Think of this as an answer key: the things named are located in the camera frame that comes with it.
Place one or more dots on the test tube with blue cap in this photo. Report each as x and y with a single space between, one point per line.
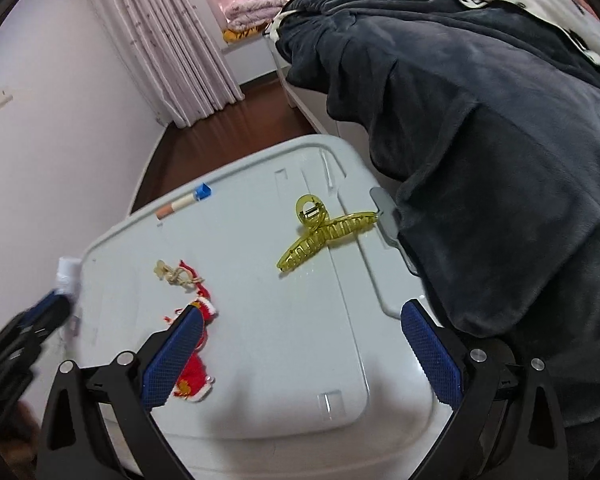
201 192

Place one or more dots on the red knitted ornament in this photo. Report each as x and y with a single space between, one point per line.
177 368

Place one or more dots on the yellow hair claw clip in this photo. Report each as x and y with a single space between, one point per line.
319 230

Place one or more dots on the dark grey blanket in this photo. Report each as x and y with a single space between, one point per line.
490 122

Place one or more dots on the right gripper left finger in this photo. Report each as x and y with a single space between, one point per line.
74 440

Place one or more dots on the folded pink quilts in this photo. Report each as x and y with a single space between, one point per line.
246 18

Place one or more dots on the white bed frame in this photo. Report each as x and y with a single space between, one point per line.
313 107

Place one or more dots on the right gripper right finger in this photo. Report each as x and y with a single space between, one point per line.
505 422

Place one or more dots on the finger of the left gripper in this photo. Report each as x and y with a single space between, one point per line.
49 313

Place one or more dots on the white sheer curtain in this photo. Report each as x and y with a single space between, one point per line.
171 58

